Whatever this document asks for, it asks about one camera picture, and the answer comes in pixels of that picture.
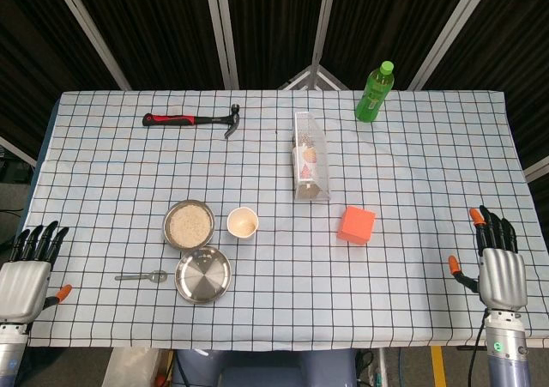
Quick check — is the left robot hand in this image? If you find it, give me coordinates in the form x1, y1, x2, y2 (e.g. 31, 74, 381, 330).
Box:
0, 221, 73, 324

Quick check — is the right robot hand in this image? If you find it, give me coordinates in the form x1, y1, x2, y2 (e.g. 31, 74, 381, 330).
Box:
448, 205, 528, 313

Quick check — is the metal spoon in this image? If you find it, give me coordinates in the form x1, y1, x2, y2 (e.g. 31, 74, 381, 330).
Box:
114, 269, 168, 284

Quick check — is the white rice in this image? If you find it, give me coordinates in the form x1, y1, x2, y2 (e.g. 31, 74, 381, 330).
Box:
166, 204, 213, 247

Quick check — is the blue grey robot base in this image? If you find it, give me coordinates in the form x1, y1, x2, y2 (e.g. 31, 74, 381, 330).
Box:
171, 348, 357, 387

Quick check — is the steel bowl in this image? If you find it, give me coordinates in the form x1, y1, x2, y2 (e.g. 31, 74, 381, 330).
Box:
161, 199, 216, 251

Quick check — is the white paper cup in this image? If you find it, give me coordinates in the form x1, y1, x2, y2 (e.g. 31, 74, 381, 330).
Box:
226, 206, 260, 239

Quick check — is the white plastic bag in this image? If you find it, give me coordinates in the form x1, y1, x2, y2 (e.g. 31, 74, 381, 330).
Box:
102, 347, 156, 387

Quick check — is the blue checkered tablecloth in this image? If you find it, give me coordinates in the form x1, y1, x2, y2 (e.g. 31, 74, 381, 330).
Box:
0, 88, 549, 352

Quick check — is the orange cube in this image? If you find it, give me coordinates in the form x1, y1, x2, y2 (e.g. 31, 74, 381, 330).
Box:
336, 205, 377, 245

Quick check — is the steel plate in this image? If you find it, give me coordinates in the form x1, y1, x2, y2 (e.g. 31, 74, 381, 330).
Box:
174, 246, 232, 305

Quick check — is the brown round pack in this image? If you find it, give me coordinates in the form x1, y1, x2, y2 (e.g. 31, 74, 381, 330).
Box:
297, 182, 322, 200

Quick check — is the red black claw hammer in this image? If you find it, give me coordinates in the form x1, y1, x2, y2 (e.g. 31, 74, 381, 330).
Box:
142, 103, 241, 140

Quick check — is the green drink bottle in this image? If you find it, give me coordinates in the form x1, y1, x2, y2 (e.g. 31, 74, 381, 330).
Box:
354, 60, 395, 124

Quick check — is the black white-framed screen panel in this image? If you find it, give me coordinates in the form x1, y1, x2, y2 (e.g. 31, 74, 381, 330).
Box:
51, 0, 228, 91
204, 0, 340, 91
0, 0, 130, 167
315, 0, 486, 91
409, 0, 549, 182

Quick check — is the white pack with red print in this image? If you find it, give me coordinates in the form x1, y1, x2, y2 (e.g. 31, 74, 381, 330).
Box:
292, 145, 321, 181

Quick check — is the white mesh basket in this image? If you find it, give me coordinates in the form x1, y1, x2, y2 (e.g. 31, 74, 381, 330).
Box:
293, 111, 332, 203

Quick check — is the white triangular screen foot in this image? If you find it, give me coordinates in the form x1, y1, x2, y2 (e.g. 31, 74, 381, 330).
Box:
278, 64, 349, 91

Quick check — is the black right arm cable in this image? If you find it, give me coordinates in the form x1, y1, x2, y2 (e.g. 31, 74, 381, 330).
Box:
467, 313, 491, 387

